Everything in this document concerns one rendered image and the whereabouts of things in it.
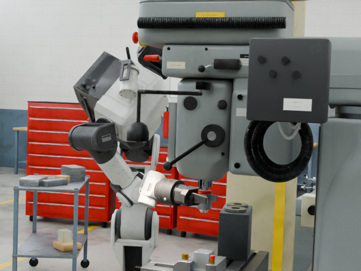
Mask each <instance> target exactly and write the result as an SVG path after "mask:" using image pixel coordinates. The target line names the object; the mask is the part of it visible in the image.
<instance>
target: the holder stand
mask: <svg viewBox="0 0 361 271"><path fill-rule="evenodd" d="M251 225H252V206H250V205H248V204H246V203H240V202H230V203H227V204H225V205H224V207H223V208H222V210H221V211H220V213H219V232H218V256H225V257H227V260H240V261H247V259H248V255H249V252H250V248H251Z"/></svg>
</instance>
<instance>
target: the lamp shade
mask: <svg viewBox="0 0 361 271"><path fill-rule="evenodd" d="M126 140H127V141H139V142H145V141H149V131H148V127H147V125H146V124H145V123H142V122H133V123H131V124H130V125H129V127H128V130H127V138H126Z"/></svg>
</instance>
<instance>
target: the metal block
mask: <svg viewBox="0 0 361 271"><path fill-rule="evenodd" d="M210 255H214V250H211V249H202V248H200V249H198V250H197V251H195V252H194V263H193V270H197V271H206V264H208V263H209V262H210Z"/></svg>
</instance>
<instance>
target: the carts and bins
mask: <svg viewBox="0 0 361 271"><path fill-rule="evenodd" d="M89 179H90V176H89V175H86V176H85V167H82V166H78V165H61V175H38V174H34V175H28V176H25V177H22V178H20V179H19V185H17V186H14V188H13V190H14V203H13V253H12V271H17V257H19V258H31V259H30V261H29V264H30V266H32V267H35V266H36V265H37V264H38V262H39V261H38V259H37V258H59V259H73V264H72V271H76V267H77V257H78V255H79V253H80V251H81V249H82V247H83V246H84V253H83V260H82V261H81V266H82V267H83V268H87V267H88V266H89V264H90V262H89V260H88V259H87V250H88V213H89ZM84 185H85V215H84V233H77V229H78V192H79V191H80V190H81V189H82V188H83V186H84ZM19 190H24V191H33V232H32V233H31V234H30V236H29V237H28V238H27V239H26V240H25V241H24V242H23V243H22V244H21V245H20V246H19V247H18V201H19ZM38 191H58V192H74V225H73V233H72V231H71V230H68V229H60V230H58V233H55V232H37V196H38Z"/></svg>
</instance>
